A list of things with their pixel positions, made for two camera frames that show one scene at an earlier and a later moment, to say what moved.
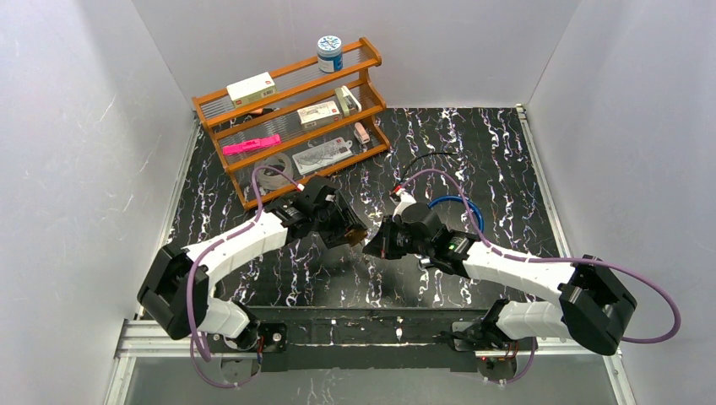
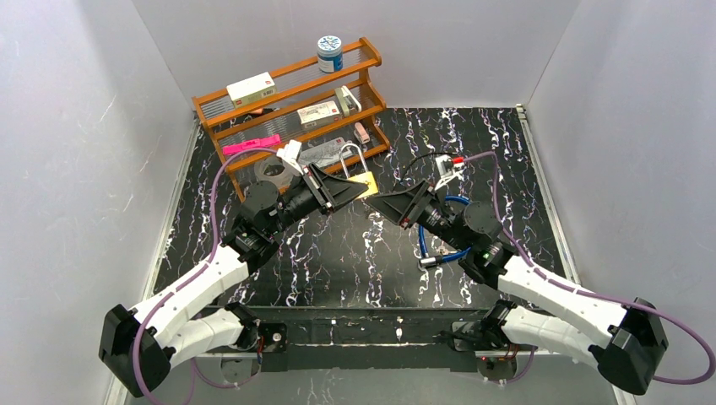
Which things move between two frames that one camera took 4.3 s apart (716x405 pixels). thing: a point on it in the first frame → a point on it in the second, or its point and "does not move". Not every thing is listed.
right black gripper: [390, 240] → [413, 205]
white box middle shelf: [319, 115] does not move
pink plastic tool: [252, 144] does not move
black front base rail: [362, 339] does not move
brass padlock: [355, 236] → [366, 178]
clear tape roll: [280, 180] does not move
